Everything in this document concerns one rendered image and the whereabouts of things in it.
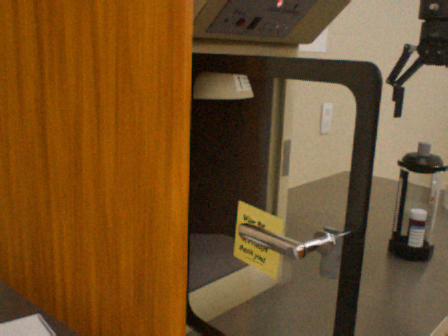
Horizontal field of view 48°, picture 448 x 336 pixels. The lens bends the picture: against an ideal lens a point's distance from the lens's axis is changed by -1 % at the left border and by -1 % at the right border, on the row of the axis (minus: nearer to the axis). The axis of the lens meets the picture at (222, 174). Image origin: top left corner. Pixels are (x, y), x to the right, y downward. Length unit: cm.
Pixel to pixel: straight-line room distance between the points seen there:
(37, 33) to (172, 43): 29
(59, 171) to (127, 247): 18
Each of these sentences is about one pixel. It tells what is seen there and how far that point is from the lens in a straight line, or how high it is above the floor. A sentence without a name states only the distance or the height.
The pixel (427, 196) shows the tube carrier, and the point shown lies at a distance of 121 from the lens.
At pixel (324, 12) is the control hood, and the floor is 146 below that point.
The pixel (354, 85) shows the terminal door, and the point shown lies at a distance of 51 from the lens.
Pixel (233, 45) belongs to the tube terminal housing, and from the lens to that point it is 81.
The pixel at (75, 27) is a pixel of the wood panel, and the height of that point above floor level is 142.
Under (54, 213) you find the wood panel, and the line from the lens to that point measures 85.
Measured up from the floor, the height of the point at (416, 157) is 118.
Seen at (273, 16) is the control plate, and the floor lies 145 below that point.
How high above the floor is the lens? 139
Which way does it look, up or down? 14 degrees down
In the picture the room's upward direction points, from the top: 2 degrees clockwise
